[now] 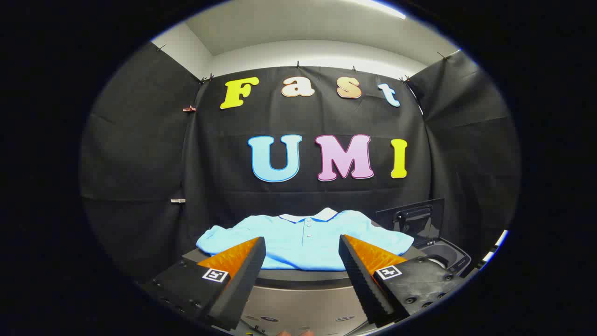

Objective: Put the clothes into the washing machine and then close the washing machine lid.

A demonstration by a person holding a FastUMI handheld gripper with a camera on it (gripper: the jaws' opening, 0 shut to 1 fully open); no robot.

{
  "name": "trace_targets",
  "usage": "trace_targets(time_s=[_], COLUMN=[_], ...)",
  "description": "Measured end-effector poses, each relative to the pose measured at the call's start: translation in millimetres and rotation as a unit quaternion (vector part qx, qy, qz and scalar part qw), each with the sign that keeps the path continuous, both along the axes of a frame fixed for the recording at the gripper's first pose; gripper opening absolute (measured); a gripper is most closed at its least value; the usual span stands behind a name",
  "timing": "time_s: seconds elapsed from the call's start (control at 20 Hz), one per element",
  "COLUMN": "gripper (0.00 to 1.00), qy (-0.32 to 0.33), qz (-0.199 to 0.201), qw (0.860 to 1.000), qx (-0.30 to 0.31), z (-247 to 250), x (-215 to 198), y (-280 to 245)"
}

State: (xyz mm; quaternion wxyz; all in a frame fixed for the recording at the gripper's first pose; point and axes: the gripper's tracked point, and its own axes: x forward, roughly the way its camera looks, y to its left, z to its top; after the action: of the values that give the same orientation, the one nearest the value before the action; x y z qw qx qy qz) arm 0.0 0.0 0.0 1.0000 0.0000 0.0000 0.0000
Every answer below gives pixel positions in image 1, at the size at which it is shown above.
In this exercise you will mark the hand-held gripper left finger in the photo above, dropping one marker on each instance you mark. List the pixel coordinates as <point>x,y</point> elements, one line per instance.
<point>242,284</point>

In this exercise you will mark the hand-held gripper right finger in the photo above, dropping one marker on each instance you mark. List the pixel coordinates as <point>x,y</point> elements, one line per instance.
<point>361,280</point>

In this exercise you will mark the light blue polo shirt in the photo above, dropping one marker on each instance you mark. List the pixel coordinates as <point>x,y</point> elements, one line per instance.
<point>303,242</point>

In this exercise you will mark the dark glass washing machine lid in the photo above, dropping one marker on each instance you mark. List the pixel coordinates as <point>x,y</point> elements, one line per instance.
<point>410,219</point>

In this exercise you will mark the black backdrop cloth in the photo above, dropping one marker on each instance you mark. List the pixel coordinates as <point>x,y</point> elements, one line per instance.
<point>233,186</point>

